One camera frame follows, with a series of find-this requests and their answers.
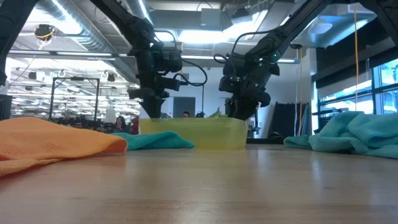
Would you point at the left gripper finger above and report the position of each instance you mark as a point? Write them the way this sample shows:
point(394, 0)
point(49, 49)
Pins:
point(159, 107)
point(150, 107)

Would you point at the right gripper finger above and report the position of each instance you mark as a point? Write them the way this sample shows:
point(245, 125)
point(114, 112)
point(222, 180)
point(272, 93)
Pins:
point(232, 107)
point(248, 110)

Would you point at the green microfiber towel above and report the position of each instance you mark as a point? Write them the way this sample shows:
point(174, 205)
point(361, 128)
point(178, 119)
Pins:
point(217, 114)

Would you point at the teal microfiber towel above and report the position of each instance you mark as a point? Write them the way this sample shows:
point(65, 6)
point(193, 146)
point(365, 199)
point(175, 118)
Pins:
point(155, 141)

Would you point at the orange microfiber towel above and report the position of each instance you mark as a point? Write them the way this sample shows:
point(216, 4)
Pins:
point(56, 140)

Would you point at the light blue microfiber towel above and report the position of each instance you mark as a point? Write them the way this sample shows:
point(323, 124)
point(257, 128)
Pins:
point(357, 133)

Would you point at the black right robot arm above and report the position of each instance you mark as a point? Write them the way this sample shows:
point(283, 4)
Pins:
point(298, 18)

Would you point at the person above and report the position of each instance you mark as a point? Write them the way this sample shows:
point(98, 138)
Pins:
point(185, 114)
point(135, 126)
point(121, 123)

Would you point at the grey door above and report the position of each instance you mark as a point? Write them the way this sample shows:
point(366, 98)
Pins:
point(183, 105)

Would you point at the black folding panel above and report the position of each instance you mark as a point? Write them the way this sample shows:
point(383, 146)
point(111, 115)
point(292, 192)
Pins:
point(286, 121)

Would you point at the yellow translucent plastic bin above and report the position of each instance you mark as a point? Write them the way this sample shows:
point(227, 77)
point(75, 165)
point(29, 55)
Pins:
point(192, 133)

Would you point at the long ceiling light bar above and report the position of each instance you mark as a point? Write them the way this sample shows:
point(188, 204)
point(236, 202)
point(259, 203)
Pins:
point(77, 53)

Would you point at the black computer monitor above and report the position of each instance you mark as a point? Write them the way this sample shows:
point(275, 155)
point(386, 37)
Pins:
point(5, 105)

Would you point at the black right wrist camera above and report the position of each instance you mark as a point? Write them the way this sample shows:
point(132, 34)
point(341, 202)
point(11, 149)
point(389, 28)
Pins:
point(229, 84)

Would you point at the black metal gantry frame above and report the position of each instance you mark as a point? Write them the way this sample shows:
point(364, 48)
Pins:
point(74, 78)

